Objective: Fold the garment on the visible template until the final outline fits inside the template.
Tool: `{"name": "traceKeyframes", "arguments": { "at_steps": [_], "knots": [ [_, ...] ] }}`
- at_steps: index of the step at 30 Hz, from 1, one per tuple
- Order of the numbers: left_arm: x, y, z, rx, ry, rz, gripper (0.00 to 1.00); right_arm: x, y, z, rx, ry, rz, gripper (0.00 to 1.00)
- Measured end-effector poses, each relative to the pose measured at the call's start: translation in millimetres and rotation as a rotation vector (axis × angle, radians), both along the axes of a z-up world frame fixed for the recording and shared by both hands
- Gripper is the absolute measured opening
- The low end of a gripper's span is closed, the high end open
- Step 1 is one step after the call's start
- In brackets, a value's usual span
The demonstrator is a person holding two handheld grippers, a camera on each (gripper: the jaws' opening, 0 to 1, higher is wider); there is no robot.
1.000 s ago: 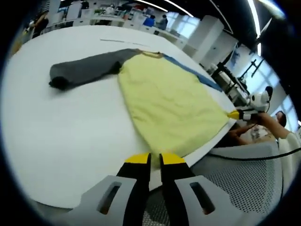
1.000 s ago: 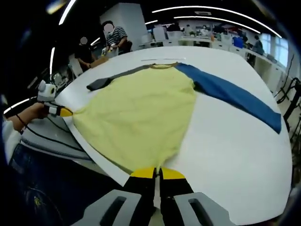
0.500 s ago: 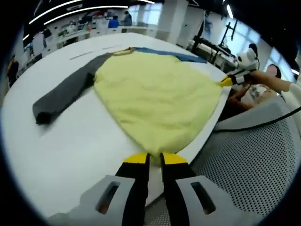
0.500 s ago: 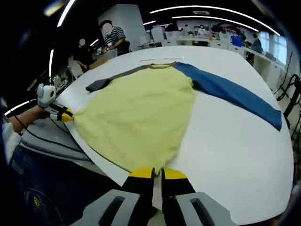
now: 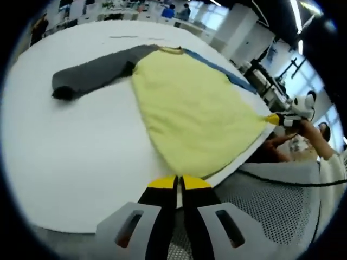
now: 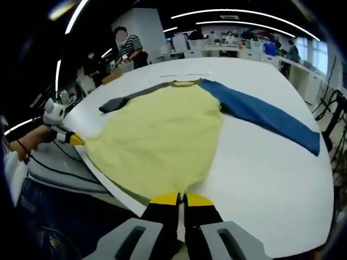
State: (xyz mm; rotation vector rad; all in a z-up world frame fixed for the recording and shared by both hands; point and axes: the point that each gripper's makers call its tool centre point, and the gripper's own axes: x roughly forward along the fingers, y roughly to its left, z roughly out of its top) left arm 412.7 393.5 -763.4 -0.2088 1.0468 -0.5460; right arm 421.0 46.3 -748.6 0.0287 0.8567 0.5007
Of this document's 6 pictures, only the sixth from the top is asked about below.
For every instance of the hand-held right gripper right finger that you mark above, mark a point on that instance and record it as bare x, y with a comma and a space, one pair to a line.
211, 235

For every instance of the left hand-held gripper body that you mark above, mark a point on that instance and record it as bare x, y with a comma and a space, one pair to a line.
55, 113

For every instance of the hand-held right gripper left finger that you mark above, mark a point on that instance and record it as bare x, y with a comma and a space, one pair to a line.
151, 233

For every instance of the yellow garment with coloured sleeves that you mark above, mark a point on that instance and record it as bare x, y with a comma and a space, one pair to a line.
162, 135

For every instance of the person's left hand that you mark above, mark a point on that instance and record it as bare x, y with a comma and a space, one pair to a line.
44, 135

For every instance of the grey desk surface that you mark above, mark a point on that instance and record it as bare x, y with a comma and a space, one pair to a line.
43, 155

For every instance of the white ceiling light strip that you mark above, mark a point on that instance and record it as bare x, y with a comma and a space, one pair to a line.
76, 16
244, 11
19, 126
244, 24
58, 75

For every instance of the person's white printed t-shirt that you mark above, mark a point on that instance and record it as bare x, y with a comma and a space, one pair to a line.
13, 173

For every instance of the brown cardboard box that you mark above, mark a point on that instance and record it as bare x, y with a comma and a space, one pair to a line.
114, 75

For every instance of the person's blue jeans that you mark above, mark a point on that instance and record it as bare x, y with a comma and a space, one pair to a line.
67, 216

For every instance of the short white ceiling light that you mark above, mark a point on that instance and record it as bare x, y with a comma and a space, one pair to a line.
170, 29

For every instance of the black stand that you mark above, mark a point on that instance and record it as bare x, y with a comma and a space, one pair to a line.
334, 119

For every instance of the row of white cabinets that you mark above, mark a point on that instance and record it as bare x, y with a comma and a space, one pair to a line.
271, 58

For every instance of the blue plastic bin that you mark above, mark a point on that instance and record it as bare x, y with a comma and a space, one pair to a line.
270, 49

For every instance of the ceiling air vent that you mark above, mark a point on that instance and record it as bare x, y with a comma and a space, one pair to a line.
229, 16

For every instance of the bright window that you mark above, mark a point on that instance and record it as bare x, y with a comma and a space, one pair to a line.
311, 54

